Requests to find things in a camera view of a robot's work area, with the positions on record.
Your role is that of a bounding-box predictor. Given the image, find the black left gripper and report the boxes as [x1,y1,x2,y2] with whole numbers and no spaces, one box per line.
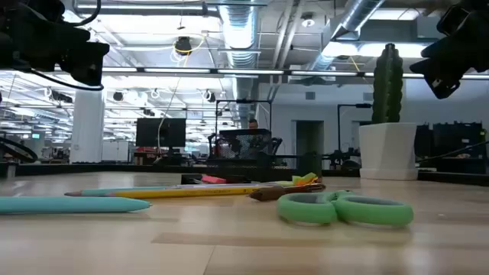
[22,0,111,87]

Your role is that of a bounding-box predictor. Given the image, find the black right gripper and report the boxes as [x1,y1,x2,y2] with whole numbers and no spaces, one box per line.
[409,0,489,100]

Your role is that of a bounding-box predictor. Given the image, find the thick teal pen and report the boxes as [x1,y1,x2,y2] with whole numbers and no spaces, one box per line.
[0,196,153,215]

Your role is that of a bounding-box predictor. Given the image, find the black binder clip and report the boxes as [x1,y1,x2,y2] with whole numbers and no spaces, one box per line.
[180,173,203,185]

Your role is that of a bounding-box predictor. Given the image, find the yellow pencil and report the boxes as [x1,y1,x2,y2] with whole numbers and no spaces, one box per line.
[106,185,276,199]

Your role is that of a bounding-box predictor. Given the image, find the green handled scissors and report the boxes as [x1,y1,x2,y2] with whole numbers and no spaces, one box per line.
[276,189,415,227]

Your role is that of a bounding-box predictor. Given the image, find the brown pencil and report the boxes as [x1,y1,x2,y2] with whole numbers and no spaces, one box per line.
[248,183,326,202]

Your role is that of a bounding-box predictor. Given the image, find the black mesh desk organizer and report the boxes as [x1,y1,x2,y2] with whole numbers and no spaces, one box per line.
[206,128,322,183]

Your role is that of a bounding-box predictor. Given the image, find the green cactus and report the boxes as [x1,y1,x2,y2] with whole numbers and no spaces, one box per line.
[372,43,405,124]

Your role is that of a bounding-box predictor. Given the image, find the white pillar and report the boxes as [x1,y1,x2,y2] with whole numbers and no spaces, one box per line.
[70,89,106,164]

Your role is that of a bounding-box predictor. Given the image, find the black storage bins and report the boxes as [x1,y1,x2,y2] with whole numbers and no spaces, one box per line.
[414,121,488,175]

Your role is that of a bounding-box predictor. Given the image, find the black pole stand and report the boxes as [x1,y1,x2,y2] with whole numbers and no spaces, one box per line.
[336,102,374,154]

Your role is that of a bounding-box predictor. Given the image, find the white plant pot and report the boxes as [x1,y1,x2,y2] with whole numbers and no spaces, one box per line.
[358,121,419,181]

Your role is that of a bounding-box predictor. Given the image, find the black computer monitor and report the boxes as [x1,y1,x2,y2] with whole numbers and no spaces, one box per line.
[135,118,187,149]

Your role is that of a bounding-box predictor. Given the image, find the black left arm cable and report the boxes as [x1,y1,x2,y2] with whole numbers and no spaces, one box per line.
[30,68,105,92]

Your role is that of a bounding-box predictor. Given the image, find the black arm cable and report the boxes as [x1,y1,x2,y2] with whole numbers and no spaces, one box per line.
[416,140,489,165]
[30,68,105,92]

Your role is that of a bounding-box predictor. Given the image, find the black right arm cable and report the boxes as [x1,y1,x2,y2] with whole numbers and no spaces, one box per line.
[416,140,489,165]

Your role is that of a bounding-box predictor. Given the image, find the black hanging ceiling camera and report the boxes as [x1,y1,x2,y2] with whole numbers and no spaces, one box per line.
[174,36,193,54]

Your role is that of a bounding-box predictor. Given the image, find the silver ventilation duct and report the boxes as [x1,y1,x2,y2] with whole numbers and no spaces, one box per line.
[305,0,387,73]
[217,0,261,70]

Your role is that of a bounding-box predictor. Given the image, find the thick black cable loop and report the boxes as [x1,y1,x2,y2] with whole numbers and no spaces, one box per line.
[0,136,39,163]

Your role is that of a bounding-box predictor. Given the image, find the black aluminium table frame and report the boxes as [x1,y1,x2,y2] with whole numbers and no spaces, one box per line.
[0,162,489,188]

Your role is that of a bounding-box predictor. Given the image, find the black background gantry frame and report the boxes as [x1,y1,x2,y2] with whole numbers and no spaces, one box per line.
[215,99,273,133]

